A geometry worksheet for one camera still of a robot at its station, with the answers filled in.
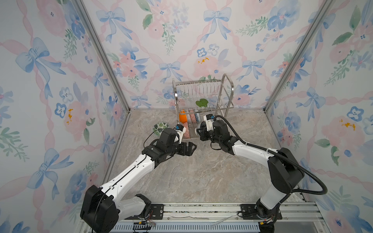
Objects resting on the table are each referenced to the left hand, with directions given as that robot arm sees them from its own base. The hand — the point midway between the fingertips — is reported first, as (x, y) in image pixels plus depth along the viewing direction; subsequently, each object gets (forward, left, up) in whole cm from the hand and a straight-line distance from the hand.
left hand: (190, 144), depth 77 cm
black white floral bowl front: (+11, +2, -9) cm, 14 cm away
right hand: (+13, -4, -3) cm, 13 cm away
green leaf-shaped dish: (+24, -7, +8) cm, 26 cm away
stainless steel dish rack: (+46, -3, -9) cm, 47 cm away
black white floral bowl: (+24, -2, -6) cm, 25 cm away
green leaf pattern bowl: (+24, +23, -17) cm, 38 cm away
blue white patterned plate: (+25, -5, -8) cm, 27 cm away
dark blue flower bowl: (+13, -5, -1) cm, 14 cm away
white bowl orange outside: (+25, +5, -7) cm, 26 cm away
